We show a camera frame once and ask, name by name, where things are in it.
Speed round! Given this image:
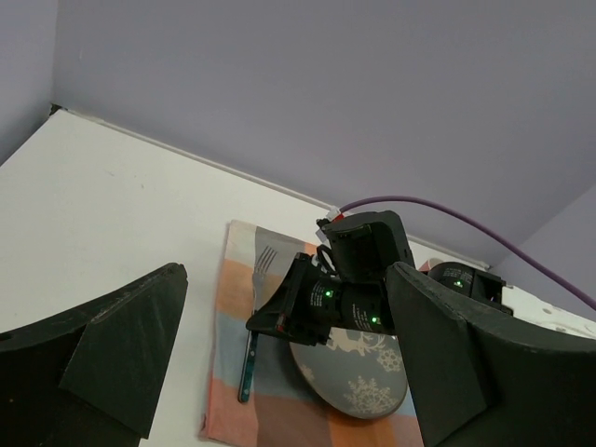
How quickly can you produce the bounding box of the checkered orange blue cloth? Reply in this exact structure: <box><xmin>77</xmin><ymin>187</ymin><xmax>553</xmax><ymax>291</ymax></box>
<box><xmin>200</xmin><ymin>221</ymin><xmax>423</xmax><ymax>446</ymax></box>

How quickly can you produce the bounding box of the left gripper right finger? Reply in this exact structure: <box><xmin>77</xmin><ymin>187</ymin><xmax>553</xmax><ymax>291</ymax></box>
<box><xmin>386</xmin><ymin>263</ymin><xmax>595</xmax><ymax>446</ymax></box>

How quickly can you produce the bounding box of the green handled fork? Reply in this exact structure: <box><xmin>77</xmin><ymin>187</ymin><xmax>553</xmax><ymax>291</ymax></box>
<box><xmin>237</xmin><ymin>245</ymin><xmax>279</xmax><ymax>404</ymax></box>

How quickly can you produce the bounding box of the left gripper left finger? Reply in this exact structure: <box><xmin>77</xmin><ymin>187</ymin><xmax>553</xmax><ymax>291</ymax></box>
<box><xmin>1</xmin><ymin>263</ymin><xmax>188</xmax><ymax>446</ymax></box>

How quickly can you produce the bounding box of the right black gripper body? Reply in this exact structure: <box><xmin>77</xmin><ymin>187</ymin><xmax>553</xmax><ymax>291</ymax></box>
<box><xmin>246</xmin><ymin>210</ymin><xmax>411</xmax><ymax>345</ymax></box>

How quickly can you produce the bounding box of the grey reindeer plate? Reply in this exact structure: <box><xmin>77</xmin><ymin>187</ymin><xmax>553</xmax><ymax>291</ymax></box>
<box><xmin>290</xmin><ymin>328</ymin><xmax>408</xmax><ymax>419</ymax></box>

